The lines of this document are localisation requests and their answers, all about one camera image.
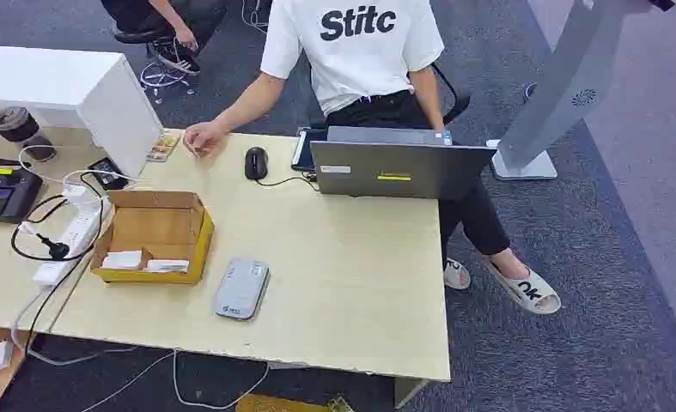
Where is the white slipper with black print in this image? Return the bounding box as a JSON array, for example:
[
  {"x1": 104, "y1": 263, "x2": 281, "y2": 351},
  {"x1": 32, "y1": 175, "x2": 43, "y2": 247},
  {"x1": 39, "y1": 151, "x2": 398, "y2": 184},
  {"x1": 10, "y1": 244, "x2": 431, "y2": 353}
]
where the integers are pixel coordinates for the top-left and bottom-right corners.
[
  {"x1": 482, "y1": 257, "x2": 563, "y2": 318},
  {"x1": 442, "y1": 257, "x2": 472, "y2": 292}
]

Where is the black power cable with plug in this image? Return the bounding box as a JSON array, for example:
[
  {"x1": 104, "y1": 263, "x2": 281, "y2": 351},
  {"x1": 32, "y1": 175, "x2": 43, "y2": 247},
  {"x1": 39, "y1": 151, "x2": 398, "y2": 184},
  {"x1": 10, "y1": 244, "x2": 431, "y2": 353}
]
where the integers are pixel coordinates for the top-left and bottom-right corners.
[{"x1": 10, "y1": 173, "x2": 106, "y2": 264}]

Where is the black control terminal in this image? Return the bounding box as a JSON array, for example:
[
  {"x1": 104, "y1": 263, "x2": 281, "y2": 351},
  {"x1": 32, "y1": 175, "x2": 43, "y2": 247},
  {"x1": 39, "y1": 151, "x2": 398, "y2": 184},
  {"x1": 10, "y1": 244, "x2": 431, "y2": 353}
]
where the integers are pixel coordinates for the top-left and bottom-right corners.
[{"x1": 0, "y1": 166, "x2": 45, "y2": 225}]

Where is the cardboard box with yellow sides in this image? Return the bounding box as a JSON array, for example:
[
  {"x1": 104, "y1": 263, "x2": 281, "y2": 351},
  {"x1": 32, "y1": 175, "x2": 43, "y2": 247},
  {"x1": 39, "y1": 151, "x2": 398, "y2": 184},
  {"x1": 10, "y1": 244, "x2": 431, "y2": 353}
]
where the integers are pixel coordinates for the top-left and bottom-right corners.
[{"x1": 89, "y1": 190, "x2": 216, "y2": 286}]

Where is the black computer mouse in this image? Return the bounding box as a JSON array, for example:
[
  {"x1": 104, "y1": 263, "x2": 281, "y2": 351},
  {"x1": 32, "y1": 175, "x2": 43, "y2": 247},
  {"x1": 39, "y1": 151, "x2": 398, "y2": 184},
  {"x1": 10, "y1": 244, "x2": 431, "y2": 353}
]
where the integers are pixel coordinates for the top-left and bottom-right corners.
[{"x1": 244, "y1": 146, "x2": 270, "y2": 182}]

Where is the white cable under desk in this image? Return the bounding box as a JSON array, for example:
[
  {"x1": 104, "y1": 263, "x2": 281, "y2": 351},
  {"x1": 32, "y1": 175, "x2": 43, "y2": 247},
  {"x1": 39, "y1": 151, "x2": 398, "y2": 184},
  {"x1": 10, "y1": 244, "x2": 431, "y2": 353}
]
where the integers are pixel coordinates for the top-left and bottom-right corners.
[{"x1": 78, "y1": 348, "x2": 271, "y2": 412}]

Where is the white power strip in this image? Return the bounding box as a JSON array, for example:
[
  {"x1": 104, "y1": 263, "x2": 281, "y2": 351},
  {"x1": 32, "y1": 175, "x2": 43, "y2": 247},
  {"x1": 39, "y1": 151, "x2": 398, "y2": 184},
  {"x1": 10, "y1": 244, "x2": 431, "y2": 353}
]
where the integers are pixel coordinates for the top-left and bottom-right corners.
[{"x1": 31, "y1": 198, "x2": 107, "y2": 288}]

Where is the grey laptop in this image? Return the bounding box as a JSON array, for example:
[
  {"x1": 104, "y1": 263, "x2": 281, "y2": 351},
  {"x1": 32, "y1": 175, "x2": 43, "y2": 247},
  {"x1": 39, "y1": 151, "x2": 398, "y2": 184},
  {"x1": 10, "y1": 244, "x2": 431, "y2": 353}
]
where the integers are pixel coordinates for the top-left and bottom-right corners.
[{"x1": 308, "y1": 125, "x2": 498, "y2": 202}]

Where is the person in white shirt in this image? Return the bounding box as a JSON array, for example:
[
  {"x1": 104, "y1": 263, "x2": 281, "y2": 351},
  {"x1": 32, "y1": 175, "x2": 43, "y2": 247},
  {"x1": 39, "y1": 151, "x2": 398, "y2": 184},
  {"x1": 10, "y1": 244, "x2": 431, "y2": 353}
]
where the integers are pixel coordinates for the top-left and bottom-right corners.
[{"x1": 182, "y1": 0, "x2": 514, "y2": 273}]

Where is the printed picture card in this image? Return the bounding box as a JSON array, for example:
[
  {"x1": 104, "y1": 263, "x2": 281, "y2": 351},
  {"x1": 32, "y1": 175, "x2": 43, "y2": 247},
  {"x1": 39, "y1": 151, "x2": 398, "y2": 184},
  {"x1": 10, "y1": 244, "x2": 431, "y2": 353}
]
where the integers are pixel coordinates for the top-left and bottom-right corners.
[{"x1": 146, "y1": 130, "x2": 181, "y2": 164}]

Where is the black mouse cable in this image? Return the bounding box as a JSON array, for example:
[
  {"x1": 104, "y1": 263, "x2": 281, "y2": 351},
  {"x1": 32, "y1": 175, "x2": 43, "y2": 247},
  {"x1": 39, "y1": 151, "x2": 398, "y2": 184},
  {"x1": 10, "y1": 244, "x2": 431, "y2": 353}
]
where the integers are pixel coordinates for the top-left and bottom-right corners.
[{"x1": 256, "y1": 175, "x2": 320, "y2": 192}]

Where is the white card stack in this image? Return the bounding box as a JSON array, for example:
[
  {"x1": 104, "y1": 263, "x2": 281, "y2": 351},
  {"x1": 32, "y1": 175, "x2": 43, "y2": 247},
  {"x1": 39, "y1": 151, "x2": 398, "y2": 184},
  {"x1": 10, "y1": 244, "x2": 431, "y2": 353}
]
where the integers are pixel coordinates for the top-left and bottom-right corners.
[
  {"x1": 100, "y1": 250, "x2": 144, "y2": 271},
  {"x1": 143, "y1": 258, "x2": 192, "y2": 275}
]

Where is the black office chair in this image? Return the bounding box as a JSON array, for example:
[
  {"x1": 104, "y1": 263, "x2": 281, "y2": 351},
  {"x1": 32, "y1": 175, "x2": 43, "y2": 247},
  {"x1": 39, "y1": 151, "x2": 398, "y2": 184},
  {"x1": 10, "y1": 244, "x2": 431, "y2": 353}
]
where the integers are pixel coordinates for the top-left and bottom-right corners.
[{"x1": 429, "y1": 62, "x2": 472, "y2": 127}]

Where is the person in dark clothes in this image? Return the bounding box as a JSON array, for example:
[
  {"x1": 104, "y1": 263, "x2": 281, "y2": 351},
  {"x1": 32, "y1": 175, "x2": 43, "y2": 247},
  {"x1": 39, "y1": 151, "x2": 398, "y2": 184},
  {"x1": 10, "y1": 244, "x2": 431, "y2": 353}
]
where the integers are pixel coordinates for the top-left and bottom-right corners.
[{"x1": 99, "y1": 0, "x2": 228, "y2": 76}]

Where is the dark coffee cup with lid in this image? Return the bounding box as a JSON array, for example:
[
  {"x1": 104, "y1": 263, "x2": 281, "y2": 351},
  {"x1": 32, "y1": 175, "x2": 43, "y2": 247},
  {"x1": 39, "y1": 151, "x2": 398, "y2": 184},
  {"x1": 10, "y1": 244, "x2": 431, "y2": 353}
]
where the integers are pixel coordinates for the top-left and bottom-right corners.
[{"x1": 0, "y1": 106, "x2": 58, "y2": 164}]

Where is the grey floor stand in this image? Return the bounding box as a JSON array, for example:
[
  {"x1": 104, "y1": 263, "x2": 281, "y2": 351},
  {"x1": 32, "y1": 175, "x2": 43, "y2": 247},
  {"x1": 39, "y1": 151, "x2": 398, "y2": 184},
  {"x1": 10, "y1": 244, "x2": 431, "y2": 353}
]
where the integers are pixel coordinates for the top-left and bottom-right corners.
[{"x1": 489, "y1": 0, "x2": 653, "y2": 182}]

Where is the black tablet with white edge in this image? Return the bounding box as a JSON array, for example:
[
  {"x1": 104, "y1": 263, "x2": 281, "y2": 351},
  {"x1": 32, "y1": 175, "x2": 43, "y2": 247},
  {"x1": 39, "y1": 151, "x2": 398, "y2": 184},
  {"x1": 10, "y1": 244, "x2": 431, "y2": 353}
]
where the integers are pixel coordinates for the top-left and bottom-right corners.
[{"x1": 289, "y1": 127, "x2": 330, "y2": 173}]

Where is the yellow box under desk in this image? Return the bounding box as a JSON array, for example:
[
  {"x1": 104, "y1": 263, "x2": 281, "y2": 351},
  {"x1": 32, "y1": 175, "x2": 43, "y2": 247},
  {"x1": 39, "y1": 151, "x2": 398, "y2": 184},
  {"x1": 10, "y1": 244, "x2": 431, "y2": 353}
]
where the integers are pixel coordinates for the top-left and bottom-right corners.
[{"x1": 234, "y1": 393, "x2": 356, "y2": 412}]

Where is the small black charger box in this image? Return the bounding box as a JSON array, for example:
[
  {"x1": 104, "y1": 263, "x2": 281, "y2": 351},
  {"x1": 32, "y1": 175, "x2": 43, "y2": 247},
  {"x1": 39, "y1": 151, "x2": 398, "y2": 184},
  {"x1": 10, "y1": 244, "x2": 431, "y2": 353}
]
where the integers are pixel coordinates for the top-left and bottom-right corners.
[{"x1": 87, "y1": 156, "x2": 130, "y2": 192}]

